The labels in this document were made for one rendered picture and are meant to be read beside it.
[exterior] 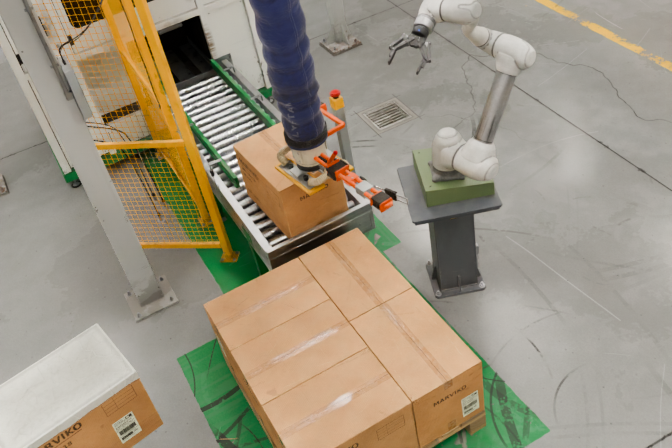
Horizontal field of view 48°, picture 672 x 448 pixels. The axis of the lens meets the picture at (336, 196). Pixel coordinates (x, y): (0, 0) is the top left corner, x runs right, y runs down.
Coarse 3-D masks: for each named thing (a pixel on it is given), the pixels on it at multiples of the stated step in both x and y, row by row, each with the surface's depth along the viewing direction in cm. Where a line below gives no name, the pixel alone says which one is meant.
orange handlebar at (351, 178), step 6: (324, 114) 420; (330, 114) 418; (336, 120) 412; (336, 126) 408; (342, 126) 408; (330, 132) 405; (324, 156) 389; (318, 162) 388; (324, 162) 385; (348, 174) 374; (354, 174) 373; (348, 180) 370; (354, 180) 373; (360, 180) 369; (354, 186) 367; (366, 192) 361; (372, 192) 363; (390, 204) 352
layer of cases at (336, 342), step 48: (336, 240) 441; (240, 288) 424; (288, 288) 418; (336, 288) 412; (384, 288) 406; (240, 336) 397; (288, 336) 391; (336, 336) 386; (384, 336) 381; (432, 336) 376; (288, 384) 368; (336, 384) 364; (384, 384) 359; (432, 384) 355; (480, 384) 371; (288, 432) 348; (336, 432) 344; (384, 432) 351; (432, 432) 372
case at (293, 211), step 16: (272, 128) 468; (240, 144) 460; (256, 144) 458; (272, 144) 455; (240, 160) 461; (256, 160) 445; (272, 160) 442; (256, 176) 446; (272, 176) 431; (256, 192) 464; (272, 192) 431; (288, 192) 423; (304, 192) 429; (320, 192) 436; (336, 192) 443; (272, 208) 448; (288, 208) 429; (304, 208) 435; (320, 208) 442; (336, 208) 449; (288, 224) 435; (304, 224) 442
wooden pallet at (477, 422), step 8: (240, 384) 423; (248, 400) 429; (256, 416) 420; (480, 416) 387; (464, 424) 383; (472, 424) 387; (480, 424) 391; (448, 432) 379; (472, 432) 391; (272, 440) 392; (440, 440) 380
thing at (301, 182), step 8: (288, 160) 411; (280, 168) 407; (288, 168) 405; (288, 176) 401; (304, 176) 394; (312, 176) 398; (296, 184) 396; (304, 184) 393; (320, 184) 391; (312, 192) 388
